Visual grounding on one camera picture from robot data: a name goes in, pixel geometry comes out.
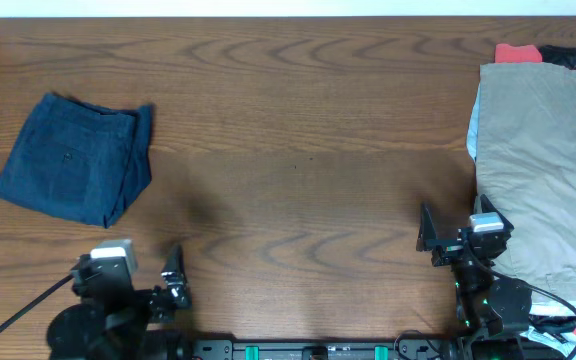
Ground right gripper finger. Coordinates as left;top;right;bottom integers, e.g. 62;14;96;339
416;203;438;252
473;194;500;214

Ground dark blue shorts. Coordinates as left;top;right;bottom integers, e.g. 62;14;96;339
0;93;154;228

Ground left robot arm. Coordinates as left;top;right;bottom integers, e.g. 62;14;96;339
47;240;192;360

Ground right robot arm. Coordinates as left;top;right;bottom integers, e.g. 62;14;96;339
416;197;532;359

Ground khaki shorts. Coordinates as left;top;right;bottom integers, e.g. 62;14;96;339
475;63;576;301

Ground light blue white garment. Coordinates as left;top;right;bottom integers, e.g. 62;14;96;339
465;84;576;360

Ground red garment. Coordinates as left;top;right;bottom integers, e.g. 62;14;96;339
494;43;543;63

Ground right black cable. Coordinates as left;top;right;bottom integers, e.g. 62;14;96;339
460;239;576;360

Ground black cable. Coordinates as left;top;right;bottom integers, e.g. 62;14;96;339
460;239;576;360
0;273;75;360

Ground left black cable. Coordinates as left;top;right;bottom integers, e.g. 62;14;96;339
0;273;75;360

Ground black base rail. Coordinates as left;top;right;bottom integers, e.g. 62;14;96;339
190;335;569;360

